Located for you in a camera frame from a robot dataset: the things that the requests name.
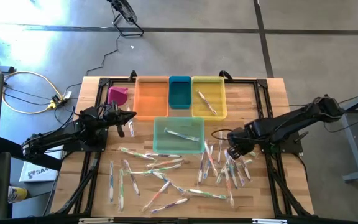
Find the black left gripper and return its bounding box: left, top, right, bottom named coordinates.
left=103, top=101, right=137, bottom=138

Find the magenta plastic bin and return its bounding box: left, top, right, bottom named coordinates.
left=107, top=86, right=129, bottom=106

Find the orange plastic bin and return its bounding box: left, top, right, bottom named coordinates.
left=132, top=76, right=170, bottom=121

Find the yellow plastic bin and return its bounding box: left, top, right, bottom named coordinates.
left=191, top=75, right=228, bottom=121

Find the green translucent plastic bin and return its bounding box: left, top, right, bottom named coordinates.
left=152, top=116, right=205, bottom=155

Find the teal plastic bin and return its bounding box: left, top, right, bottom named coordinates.
left=168, top=75, right=193, bottom=110

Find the power strip with plugs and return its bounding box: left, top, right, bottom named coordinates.
left=47, top=90, right=73, bottom=110

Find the white printed box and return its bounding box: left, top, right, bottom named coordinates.
left=19, top=144, right=65, bottom=183

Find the black floor fan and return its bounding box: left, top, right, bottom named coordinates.
left=106, top=0, right=145, bottom=37

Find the yellow can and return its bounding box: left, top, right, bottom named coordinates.
left=7, top=185, right=29, bottom=205

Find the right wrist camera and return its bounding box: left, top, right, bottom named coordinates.
left=227, top=145, right=246, bottom=161

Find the black floor cable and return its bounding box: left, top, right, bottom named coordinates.
left=63, top=32, right=121, bottom=94

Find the silver edge bracket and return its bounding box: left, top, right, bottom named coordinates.
left=252, top=218, right=288, bottom=224
left=78, top=217, right=114, bottom=224

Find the yellow power cable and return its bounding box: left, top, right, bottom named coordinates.
left=0, top=51, right=67, bottom=115

